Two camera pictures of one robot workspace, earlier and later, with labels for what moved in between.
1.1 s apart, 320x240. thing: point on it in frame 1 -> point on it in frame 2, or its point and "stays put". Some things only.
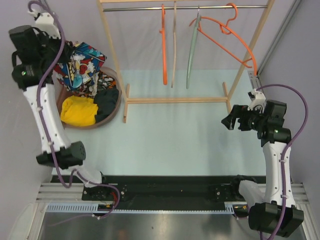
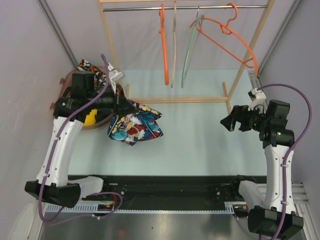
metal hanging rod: [180, 8] stays put
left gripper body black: [53, 48] -> [112, 100]
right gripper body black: [251, 121] stays put
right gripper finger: [237, 110] stays put
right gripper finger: [229, 121] stays put
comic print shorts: [81, 69] -> [136, 126]
